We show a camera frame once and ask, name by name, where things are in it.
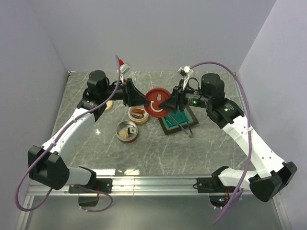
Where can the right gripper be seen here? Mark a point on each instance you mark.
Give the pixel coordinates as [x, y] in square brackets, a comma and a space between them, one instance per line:
[171, 104]

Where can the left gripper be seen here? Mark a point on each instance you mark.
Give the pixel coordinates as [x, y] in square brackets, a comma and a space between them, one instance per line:
[134, 97]

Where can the orange food piece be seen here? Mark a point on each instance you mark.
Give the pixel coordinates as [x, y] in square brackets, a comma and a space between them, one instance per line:
[138, 111]

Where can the red round lid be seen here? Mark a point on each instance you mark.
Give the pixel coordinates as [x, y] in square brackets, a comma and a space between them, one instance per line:
[156, 96]

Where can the brown food piece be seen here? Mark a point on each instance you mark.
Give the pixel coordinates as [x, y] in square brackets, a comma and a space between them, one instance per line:
[138, 116]

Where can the sushi roll piece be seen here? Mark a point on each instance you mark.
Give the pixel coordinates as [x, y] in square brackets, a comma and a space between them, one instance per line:
[131, 130]

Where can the metal tongs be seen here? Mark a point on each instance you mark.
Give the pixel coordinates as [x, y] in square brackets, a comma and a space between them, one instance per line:
[189, 134]

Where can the beige round bun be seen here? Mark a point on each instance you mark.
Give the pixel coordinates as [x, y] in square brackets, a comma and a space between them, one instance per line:
[123, 133]

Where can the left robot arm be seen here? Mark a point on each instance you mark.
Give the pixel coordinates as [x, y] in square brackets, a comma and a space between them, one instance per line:
[47, 163]

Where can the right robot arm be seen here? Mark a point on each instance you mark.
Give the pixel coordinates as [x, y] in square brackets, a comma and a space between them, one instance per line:
[271, 173]

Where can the cream white bowl container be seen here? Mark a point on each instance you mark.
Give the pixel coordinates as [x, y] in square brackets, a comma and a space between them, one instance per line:
[138, 121]

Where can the black teal square tray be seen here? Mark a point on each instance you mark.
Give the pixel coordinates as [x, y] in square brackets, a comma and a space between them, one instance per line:
[185, 118]

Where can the cream round lid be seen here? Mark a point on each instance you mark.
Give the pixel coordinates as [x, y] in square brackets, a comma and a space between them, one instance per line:
[109, 105]

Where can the red steel bowl container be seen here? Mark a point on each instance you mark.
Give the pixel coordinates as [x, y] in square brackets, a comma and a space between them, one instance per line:
[125, 125]

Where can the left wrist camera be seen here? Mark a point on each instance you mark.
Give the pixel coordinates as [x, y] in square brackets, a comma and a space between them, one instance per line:
[124, 68]

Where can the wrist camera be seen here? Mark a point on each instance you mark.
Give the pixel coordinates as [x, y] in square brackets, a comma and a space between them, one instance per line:
[124, 68]
[186, 72]

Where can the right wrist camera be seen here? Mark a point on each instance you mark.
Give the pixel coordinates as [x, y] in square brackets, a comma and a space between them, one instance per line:
[186, 72]

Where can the aluminium mounting rail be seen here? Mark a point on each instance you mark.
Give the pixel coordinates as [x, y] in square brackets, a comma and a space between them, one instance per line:
[173, 185]

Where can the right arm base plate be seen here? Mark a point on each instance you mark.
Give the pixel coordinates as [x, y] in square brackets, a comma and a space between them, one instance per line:
[208, 185]

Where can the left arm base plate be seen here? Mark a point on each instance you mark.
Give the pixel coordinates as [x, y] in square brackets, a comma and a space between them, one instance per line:
[101, 184]

